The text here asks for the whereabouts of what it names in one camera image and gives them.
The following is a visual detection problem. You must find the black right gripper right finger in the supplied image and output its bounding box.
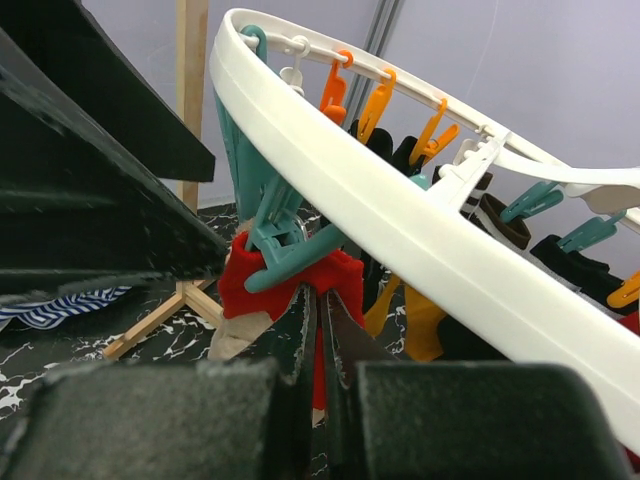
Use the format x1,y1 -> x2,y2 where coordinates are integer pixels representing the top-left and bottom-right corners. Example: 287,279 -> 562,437
322,290 -> 397,479

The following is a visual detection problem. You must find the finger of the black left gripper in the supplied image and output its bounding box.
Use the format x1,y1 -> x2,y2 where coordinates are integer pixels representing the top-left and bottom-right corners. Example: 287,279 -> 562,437
1,1 -> 226,305

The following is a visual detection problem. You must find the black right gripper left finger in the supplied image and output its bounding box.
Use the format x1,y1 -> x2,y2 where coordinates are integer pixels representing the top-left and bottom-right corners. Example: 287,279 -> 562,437
239,285 -> 318,479

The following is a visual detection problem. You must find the white oval clip hanger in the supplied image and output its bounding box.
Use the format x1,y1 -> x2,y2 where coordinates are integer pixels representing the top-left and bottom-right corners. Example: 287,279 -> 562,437
209,8 -> 639,450

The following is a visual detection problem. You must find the teal clothes clip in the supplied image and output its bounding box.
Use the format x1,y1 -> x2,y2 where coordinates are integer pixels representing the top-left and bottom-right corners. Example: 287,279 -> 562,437
209,20 -> 345,293

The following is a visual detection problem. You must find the mustard yellow hanging sock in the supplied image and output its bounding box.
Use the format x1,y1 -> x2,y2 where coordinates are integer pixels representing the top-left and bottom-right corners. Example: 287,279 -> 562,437
364,274 -> 447,362

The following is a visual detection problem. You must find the blue striped cloth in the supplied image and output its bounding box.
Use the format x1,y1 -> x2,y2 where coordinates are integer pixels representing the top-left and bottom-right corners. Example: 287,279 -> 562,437
1,286 -> 130,328

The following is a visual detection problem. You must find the red hanging sock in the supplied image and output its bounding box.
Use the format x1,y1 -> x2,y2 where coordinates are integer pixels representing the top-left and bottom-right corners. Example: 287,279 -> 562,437
619,311 -> 640,336

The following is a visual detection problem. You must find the wooden drying rack frame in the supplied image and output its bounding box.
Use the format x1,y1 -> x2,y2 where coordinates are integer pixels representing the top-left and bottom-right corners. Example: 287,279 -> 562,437
103,0 -> 221,360

